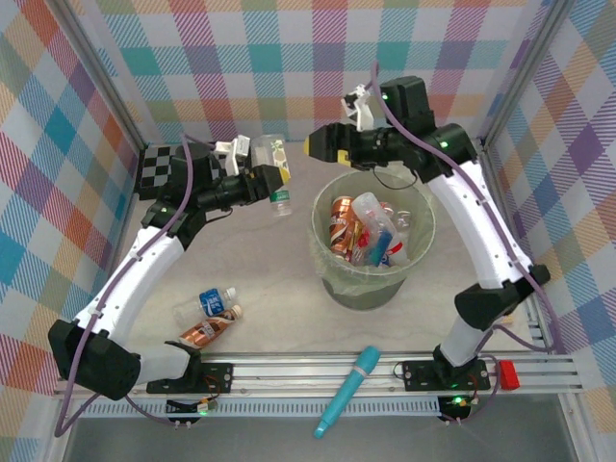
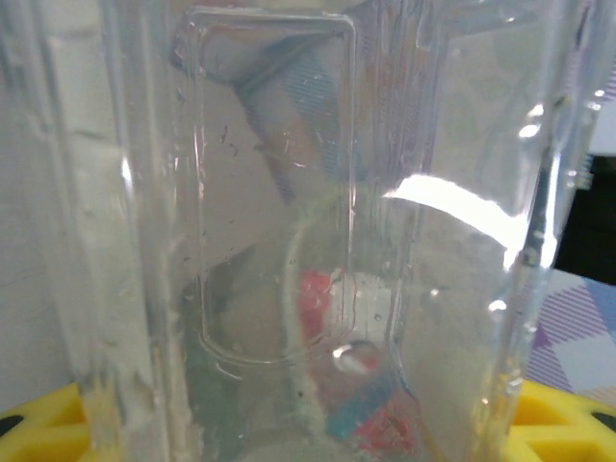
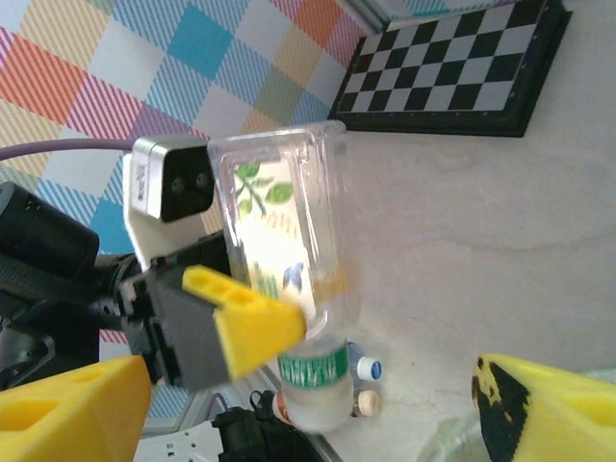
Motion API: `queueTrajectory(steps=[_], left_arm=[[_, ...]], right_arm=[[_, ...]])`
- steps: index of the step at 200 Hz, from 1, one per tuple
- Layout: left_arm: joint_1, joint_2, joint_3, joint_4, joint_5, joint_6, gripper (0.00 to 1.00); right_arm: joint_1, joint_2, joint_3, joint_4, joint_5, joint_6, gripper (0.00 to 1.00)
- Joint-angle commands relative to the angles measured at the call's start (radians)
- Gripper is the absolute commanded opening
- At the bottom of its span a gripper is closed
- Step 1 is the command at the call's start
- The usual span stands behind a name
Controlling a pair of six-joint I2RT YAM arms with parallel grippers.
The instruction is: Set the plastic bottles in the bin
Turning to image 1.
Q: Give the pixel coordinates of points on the frosted bottle red-white label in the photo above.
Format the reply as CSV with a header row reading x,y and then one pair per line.
x,y
368,209

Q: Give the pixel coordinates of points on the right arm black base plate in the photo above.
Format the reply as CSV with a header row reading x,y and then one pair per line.
x,y
418,375

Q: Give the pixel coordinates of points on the aluminium mounting rail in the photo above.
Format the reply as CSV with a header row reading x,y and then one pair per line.
x,y
298,380

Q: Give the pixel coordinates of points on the teal marker pen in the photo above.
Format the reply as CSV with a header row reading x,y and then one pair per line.
x,y
356,380

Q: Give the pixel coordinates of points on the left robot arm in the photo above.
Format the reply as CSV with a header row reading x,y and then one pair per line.
x,y
130,289

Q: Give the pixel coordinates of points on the red block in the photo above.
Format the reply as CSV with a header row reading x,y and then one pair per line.
x,y
509,375

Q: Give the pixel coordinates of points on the right aluminium frame post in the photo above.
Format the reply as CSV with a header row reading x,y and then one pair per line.
x,y
522,72

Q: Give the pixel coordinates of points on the grey mesh bin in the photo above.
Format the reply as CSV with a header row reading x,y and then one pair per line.
x,y
366,298

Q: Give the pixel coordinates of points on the translucent green bin liner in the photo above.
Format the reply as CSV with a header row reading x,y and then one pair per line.
x,y
322,260

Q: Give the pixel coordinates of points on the black controller board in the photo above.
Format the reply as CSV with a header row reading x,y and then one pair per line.
x,y
454,408
183,408

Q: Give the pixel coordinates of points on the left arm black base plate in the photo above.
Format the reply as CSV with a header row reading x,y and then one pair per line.
x,y
216,377

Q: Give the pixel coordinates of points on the left black controller board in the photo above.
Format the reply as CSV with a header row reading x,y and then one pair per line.
x,y
183,408

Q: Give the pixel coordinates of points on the aluminium frame post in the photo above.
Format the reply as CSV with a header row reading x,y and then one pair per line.
x,y
103,82
522,72

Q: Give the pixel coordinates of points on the clear bottle blue label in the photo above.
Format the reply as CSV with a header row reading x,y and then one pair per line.
x,y
212,303

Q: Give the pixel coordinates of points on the left aluminium frame post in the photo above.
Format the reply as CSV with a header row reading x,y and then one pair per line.
x,y
103,82

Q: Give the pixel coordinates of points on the right black controller board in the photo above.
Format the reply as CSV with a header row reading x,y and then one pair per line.
x,y
454,408

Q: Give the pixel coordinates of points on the red gold label bottle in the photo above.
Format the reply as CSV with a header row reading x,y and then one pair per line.
x,y
357,237

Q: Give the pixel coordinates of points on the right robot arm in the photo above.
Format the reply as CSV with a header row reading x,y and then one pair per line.
x,y
476,226

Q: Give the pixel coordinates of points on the clear bottle blue-red label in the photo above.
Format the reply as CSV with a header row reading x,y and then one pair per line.
x,y
380,243

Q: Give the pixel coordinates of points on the black framed checkerboard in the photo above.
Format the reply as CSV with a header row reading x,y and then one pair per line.
x,y
154,168

